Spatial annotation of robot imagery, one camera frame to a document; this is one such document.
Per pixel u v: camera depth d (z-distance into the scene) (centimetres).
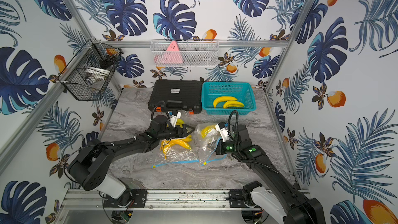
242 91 115
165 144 76
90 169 45
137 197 75
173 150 88
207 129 79
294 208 40
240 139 61
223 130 72
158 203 74
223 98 113
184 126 76
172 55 90
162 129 72
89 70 78
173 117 80
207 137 70
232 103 106
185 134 75
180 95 109
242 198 74
